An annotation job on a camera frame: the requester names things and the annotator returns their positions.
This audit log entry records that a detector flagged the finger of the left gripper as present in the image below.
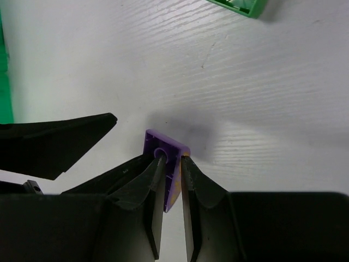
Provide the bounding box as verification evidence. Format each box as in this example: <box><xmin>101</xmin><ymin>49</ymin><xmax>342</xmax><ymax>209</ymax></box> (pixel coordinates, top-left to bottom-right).
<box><xmin>1</xmin><ymin>113</ymin><xmax>117</xmax><ymax>180</ymax></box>

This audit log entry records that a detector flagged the green square lego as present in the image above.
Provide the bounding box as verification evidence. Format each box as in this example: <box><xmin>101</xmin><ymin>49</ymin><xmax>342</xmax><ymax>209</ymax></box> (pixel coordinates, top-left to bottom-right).
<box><xmin>207</xmin><ymin>0</ymin><xmax>268</xmax><ymax>19</ymax></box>

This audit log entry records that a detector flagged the green compartment tray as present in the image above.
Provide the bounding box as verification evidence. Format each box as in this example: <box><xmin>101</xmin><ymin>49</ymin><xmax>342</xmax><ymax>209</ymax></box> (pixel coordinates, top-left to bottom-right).
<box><xmin>0</xmin><ymin>17</ymin><xmax>14</xmax><ymax>124</ymax></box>

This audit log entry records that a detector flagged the purple rectangular lego brick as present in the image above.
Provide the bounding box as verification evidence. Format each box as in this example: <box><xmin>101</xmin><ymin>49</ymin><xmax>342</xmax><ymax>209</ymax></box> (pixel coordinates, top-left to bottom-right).
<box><xmin>143</xmin><ymin>129</ymin><xmax>190</xmax><ymax>213</ymax></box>

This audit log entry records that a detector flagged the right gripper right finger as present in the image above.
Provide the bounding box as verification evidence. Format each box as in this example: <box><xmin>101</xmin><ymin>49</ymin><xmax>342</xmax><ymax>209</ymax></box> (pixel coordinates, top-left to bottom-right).
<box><xmin>181</xmin><ymin>156</ymin><xmax>348</xmax><ymax>261</ymax></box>

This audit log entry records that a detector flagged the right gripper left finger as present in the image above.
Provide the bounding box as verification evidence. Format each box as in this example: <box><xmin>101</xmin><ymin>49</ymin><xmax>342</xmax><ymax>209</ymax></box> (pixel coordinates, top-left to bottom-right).
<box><xmin>1</xmin><ymin>154</ymin><xmax>166</xmax><ymax>261</ymax></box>

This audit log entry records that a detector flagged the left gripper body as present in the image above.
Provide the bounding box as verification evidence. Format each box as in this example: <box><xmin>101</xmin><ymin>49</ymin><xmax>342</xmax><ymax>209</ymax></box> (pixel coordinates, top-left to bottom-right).
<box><xmin>0</xmin><ymin>180</ymin><xmax>43</xmax><ymax>195</ymax></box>

